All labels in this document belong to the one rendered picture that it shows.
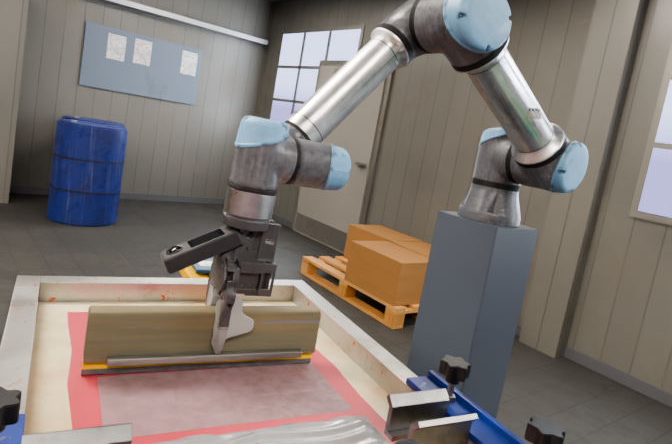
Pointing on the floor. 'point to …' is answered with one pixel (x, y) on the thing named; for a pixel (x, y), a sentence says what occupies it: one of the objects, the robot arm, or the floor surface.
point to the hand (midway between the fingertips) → (210, 339)
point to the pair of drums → (86, 171)
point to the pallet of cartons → (376, 271)
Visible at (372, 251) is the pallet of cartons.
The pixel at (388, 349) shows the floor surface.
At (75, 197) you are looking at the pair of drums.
